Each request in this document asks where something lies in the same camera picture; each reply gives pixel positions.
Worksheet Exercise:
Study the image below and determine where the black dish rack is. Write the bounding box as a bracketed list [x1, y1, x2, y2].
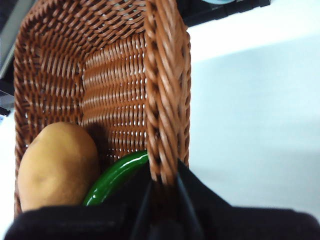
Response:
[182, 0, 272, 26]

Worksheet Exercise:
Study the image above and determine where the brown potato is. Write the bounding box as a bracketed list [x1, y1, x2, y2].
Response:
[17, 121, 101, 213]

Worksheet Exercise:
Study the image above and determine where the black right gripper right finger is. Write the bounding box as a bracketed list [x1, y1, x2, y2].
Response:
[174, 157, 320, 240]

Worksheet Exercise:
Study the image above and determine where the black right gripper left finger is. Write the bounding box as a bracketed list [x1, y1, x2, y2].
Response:
[4, 161, 163, 240]

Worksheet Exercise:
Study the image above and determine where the green cucumber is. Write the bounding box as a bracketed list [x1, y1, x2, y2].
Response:
[82, 149, 150, 207]

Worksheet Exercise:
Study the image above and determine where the black metal shelf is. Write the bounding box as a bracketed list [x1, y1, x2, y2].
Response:
[0, 0, 36, 116]

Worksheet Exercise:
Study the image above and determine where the brown wicker basket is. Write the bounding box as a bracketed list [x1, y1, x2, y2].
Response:
[13, 0, 192, 216]

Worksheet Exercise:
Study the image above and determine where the pale blue plate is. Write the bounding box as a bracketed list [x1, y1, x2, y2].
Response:
[202, 0, 236, 6]

